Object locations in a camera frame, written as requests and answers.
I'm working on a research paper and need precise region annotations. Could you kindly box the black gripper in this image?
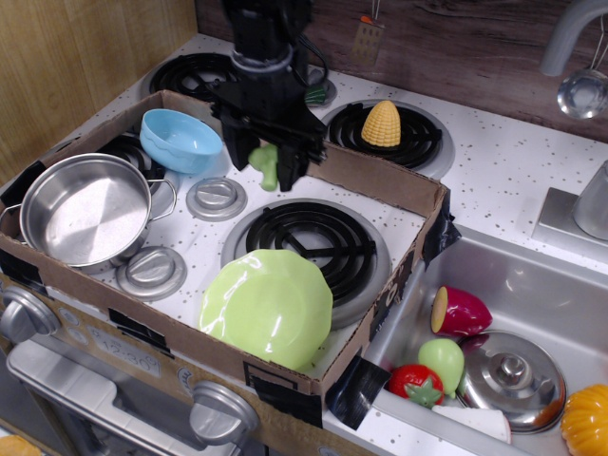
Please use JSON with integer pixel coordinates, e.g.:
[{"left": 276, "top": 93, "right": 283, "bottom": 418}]
[{"left": 209, "top": 61, "right": 326, "bottom": 192}]

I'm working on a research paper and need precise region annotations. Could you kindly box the green toy broccoli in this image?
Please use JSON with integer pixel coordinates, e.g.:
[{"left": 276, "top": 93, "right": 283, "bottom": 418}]
[{"left": 248, "top": 143, "right": 278, "bottom": 192}]

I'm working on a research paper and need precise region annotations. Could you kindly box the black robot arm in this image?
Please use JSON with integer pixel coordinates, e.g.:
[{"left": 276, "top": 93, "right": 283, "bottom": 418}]
[{"left": 208, "top": 1, "right": 326, "bottom": 192}]

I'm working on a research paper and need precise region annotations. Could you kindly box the stainless steel pot lid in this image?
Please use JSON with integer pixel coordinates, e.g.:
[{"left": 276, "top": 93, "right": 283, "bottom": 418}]
[{"left": 456, "top": 331, "right": 567, "bottom": 434}]

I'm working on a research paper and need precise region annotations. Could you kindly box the silver stove top knob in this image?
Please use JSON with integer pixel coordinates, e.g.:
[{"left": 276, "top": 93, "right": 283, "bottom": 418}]
[
  {"left": 115, "top": 246, "right": 187, "bottom": 301},
  {"left": 186, "top": 177, "right": 248, "bottom": 221}
]

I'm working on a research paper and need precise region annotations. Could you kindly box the silver stove knob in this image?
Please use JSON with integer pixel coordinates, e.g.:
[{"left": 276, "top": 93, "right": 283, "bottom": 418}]
[
  {"left": 115, "top": 246, "right": 187, "bottom": 301},
  {"left": 308, "top": 68, "right": 337, "bottom": 107},
  {"left": 186, "top": 177, "right": 248, "bottom": 221}
]

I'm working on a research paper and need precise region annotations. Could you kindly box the orange toy carrot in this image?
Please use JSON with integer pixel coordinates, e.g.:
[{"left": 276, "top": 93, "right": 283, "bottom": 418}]
[{"left": 304, "top": 85, "right": 327, "bottom": 105}]

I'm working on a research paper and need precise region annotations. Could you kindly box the silver back stove knob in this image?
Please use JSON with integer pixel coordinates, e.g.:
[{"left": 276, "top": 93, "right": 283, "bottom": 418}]
[{"left": 308, "top": 68, "right": 337, "bottom": 107}]

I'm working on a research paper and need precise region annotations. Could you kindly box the light blue plastic bowl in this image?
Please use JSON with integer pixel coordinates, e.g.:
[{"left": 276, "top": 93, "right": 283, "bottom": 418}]
[{"left": 139, "top": 108, "right": 223, "bottom": 175}]

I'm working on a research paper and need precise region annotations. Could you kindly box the black back left burner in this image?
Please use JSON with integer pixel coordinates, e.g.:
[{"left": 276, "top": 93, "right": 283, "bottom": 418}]
[{"left": 140, "top": 52, "right": 237, "bottom": 103}]

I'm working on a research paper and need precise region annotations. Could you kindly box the black burner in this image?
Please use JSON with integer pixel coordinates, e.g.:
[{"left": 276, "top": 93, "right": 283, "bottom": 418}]
[
  {"left": 322, "top": 99, "right": 455, "bottom": 180},
  {"left": 140, "top": 52, "right": 237, "bottom": 103},
  {"left": 98, "top": 134, "right": 165, "bottom": 180},
  {"left": 220, "top": 199, "right": 392, "bottom": 331}
]

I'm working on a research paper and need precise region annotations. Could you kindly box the yellow toy corn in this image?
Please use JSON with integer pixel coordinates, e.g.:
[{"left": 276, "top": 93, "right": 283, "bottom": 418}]
[{"left": 361, "top": 101, "right": 401, "bottom": 147}]

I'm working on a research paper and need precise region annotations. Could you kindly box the black front right burner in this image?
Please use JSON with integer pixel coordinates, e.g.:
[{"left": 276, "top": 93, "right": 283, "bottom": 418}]
[{"left": 220, "top": 199, "right": 392, "bottom": 331}]

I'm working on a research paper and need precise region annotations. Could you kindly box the black front left burner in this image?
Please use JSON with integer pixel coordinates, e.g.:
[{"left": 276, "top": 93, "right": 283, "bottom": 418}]
[{"left": 98, "top": 134, "right": 165, "bottom": 180}]

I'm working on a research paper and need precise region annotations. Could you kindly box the hanging metal grater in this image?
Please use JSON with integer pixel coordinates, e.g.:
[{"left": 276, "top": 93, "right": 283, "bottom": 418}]
[{"left": 351, "top": 0, "right": 386, "bottom": 67}]

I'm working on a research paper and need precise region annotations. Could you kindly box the light green plastic plate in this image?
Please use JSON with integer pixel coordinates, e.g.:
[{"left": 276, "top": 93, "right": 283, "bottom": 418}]
[{"left": 198, "top": 249, "right": 333, "bottom": 371}]

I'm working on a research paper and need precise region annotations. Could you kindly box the black back right burner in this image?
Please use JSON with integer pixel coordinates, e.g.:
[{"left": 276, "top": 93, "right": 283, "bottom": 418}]
[{"left": 322, "top": 99, "right": 455, "bottom": 180}]

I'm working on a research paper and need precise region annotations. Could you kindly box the brown cardboard fence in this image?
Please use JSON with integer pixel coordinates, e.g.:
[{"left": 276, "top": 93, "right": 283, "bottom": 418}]
[{"left": 1, "top": 91, "right": 451, "bottom": 428}]

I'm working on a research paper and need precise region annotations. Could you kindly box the purple toy eggplant half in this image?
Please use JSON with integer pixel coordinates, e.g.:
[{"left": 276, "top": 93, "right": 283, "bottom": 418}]
[{"left": 430, "top": 285, "right": 493, "bottom": 337}]

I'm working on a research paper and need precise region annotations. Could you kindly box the silver oven knob right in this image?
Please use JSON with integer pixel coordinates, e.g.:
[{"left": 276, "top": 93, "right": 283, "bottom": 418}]
[{"left": 189, "top": 380, "right": 259, "bottom": 447}]

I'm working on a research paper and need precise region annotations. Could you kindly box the silver oven knob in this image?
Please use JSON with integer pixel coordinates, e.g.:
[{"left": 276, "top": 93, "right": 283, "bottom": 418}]
[
  {"left": 189, "top": 380, "right": 259, "bottom": 447},
  {"left": 1, "top": 286, "right": 61, "bottom": 344}
]

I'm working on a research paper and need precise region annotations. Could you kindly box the green toy pear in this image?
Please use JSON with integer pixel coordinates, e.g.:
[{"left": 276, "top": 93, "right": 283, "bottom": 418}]
[{"left": 418, "top": 338, "right": 465, "bottom": 399}]

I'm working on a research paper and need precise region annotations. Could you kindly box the red toy strawberry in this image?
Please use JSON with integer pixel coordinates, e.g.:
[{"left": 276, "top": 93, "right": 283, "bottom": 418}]
[{"left": 388, "top": 364, "right": 445, "bottom": 409}]

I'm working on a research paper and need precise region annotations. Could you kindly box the silver oven knob left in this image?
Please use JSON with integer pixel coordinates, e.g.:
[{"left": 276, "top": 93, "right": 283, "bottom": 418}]
[{"left": 1, "top": 286, "right": 61, "bottom": 344}]

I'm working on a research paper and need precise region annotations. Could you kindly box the grey faucet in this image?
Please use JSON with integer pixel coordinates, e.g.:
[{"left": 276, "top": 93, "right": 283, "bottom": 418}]
[{"left": 533, "top": 1, "right": 607, "bottom": 257}]

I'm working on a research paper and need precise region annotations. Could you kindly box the hanging steel ladle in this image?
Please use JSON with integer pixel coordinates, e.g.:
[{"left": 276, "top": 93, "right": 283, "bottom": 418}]
[{"left": 557, "top": 15, "right": 607, "bottom": 120}]

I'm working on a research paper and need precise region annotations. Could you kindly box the silver sink basin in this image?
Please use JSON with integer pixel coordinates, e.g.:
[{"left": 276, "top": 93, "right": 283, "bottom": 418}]
[{"left": 364, "top": 225, "right": 608, "bottom": 456}]

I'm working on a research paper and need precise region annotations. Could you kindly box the orange object bottom left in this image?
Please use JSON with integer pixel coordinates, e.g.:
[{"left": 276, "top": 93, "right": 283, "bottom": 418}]
[{"left": 0, "top": 435, "right": 42, "bottom": 456}]

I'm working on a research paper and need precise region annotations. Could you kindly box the orange toy pumpkin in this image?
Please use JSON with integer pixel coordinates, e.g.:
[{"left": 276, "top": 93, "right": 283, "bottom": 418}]
[{"left": 560, "top": 384, "right": 607, "bottom": 456}]

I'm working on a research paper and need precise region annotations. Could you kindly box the silver oven door handle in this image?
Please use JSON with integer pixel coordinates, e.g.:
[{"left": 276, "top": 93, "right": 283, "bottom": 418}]
[{"left": 7, "top": 341, "right": 240, "bottom": 455}]

